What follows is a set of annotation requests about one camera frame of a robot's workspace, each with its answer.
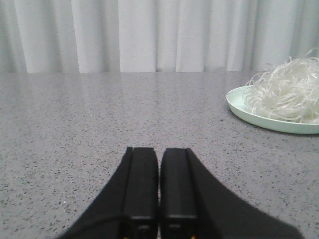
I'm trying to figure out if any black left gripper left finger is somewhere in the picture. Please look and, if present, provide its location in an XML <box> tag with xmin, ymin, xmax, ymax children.
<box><xmin>60</xmin><ymin>147</ymin><xmax>158</xmax><ymax>239</ymax></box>

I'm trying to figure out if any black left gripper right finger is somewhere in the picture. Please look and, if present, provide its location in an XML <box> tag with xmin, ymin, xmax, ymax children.
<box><xmin>160</xmin><ymin>148</ymin><xmax>303</xmax><ymax>239</ymax></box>

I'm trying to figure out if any white vermicelli noodle bundle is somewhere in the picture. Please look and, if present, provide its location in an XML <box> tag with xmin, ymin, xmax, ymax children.
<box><xmin>243</xmin><ymin>47</ymin><xmax>319</xmax><ymax>124</ymax></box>

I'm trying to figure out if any mint green plate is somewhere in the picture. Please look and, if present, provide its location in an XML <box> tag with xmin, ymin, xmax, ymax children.
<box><xmin>226</xmin><ymin>86</ymin><xmax>319</xmax><ymax>134</ymax></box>

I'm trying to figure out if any white curtain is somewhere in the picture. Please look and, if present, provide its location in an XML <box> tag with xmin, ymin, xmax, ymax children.
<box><xmin>0</xmin><ymin>0</ymin><xmax>319</xmax><ymax>73</ymax></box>

